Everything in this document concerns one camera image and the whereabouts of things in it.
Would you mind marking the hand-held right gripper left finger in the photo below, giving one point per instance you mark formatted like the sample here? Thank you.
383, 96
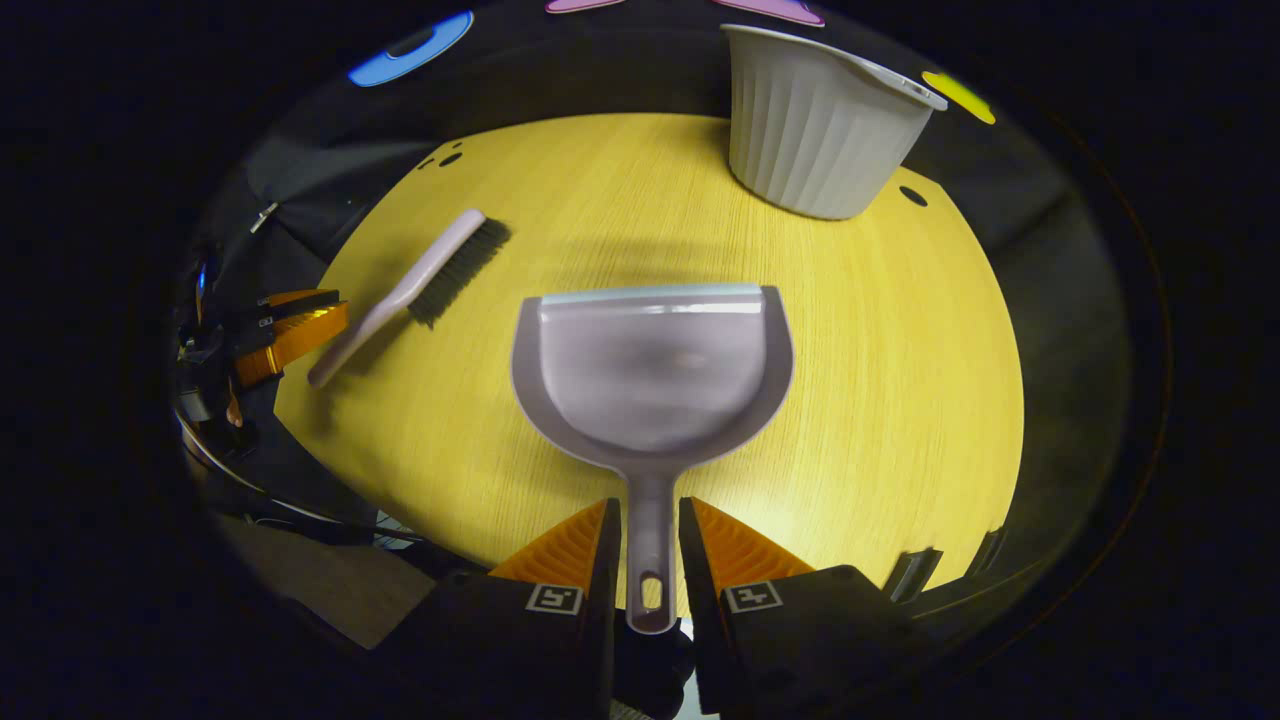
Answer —
480, 635

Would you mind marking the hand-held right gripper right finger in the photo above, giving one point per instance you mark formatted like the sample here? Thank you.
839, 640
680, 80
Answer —
800, 630

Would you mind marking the pale lilac plastic dustpan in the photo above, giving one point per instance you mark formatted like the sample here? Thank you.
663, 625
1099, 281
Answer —
650, 370

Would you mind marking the white ribbed garbage bin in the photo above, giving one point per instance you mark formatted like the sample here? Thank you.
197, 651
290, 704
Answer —
815, 130

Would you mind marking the black table edge bracket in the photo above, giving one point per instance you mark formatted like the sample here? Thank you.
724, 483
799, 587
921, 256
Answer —
912, 573
986, 552

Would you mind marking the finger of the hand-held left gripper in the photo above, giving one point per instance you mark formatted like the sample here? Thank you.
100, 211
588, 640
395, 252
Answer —
300, 303
295, 340

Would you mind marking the small pale lilac broom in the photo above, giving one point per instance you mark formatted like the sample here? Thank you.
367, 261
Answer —
400, 295

